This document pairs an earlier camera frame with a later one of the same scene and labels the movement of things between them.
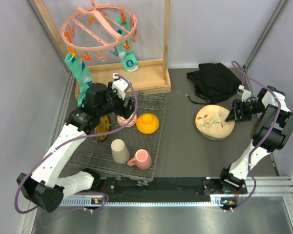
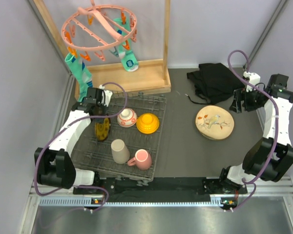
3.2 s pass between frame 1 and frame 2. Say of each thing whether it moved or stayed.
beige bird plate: stayed
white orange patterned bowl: stayed
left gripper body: moved
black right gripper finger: moved
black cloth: stayed
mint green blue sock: stayed
